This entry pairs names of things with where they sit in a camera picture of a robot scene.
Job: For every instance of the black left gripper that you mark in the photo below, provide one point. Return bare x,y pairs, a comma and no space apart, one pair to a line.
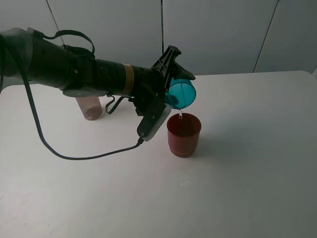
149,84

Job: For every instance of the clear brown plastic bottle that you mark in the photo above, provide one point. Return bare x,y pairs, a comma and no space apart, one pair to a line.
90,107

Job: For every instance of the red plastic cup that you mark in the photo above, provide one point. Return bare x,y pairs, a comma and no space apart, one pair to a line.
183,134

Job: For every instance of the teal translucent plastic cup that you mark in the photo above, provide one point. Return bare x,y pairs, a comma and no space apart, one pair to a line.
181,94

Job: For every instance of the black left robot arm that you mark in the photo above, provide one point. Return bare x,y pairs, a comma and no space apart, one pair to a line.
77,73

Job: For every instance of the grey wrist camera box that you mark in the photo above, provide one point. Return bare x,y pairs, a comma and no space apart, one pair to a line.
152,120

